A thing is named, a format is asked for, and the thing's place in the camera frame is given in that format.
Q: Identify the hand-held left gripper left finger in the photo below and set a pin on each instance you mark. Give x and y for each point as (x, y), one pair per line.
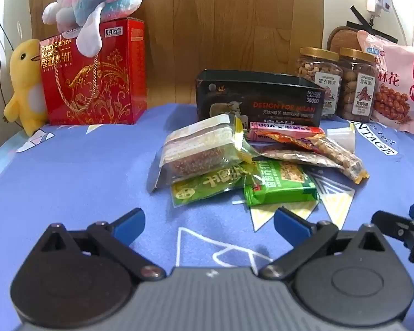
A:
(129, 222)

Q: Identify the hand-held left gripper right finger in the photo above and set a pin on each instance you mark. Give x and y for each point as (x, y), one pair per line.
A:
(293, 224)

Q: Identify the green cracker packet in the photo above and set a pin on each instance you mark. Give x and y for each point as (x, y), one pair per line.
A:
(283, 182)

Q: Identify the clear silver nut packet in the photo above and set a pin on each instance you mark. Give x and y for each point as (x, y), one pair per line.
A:
(296, 157)

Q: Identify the clear nut bar packet yellow end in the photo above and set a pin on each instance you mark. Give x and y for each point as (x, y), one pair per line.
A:
(341, 160)

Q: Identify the green round-logo snack packet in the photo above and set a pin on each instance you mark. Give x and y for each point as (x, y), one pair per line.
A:
(207, 186)

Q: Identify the pink red snack bar packet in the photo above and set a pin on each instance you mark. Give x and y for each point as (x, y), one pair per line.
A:
(279, 129)

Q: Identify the small clear plastic cup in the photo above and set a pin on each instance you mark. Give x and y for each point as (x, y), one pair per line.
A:
(341, 138)

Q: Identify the clear sesame bar packet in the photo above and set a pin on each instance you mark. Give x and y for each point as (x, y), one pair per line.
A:
(196, 148)

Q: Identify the black cardboard box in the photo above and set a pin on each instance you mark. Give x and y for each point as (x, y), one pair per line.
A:
(279, 107)

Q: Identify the dark nut jar gold lid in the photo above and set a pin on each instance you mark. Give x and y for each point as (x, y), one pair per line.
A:
(352, 89)

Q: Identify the pink snack bag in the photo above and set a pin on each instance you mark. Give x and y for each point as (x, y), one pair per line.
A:
(400, 72)

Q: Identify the red gift box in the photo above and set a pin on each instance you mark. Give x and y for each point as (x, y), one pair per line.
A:
(107, 76)

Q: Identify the light nut jar gold lid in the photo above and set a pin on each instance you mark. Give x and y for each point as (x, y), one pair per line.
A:
(310, 69)

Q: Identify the yellow duck plush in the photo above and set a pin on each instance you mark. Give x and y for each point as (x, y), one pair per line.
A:
(24, 76)

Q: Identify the brown padded mat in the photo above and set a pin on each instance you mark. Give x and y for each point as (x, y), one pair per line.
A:
(341, 38)

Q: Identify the black tape strips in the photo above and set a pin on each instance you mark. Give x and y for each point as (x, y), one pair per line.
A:
(364, 19)

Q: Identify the wooden headboard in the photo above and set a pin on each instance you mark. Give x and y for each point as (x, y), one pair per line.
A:
(227, 24)

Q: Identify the pastel plush unicorn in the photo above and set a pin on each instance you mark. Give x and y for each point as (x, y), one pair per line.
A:
(89, 3)

